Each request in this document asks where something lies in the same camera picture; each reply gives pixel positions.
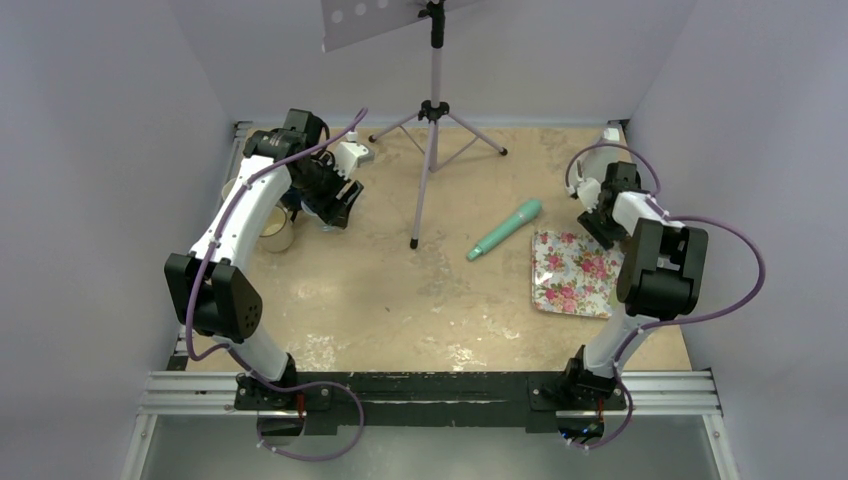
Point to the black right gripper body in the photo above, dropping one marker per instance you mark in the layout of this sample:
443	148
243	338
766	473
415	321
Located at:
604	229

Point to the floral tray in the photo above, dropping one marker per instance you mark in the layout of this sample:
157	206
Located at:
572	274

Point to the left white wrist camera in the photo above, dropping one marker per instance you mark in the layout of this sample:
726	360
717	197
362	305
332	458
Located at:
350	154

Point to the lilac music stand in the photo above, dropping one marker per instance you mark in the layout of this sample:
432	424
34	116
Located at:
348	22

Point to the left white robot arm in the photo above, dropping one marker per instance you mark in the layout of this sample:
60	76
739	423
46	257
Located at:
208	285

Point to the cream mug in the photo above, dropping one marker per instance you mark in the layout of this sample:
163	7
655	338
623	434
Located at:
278	233

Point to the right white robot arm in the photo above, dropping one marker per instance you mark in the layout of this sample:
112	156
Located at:
659	279

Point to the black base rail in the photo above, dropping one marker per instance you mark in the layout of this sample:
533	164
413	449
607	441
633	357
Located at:
325	401

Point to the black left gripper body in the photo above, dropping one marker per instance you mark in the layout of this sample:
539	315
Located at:
320	187

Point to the aluminium frame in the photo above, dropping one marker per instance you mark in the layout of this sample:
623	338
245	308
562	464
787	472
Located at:
461	307

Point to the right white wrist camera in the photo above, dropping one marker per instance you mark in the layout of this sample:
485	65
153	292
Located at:
588	191

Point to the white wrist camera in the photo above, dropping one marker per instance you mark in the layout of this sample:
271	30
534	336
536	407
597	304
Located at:
350	154
588	191

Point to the mint green recorder case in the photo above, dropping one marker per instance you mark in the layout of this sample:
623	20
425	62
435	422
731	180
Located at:
523	215

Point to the dark blue mug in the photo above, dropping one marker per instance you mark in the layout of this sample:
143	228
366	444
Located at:
298	208

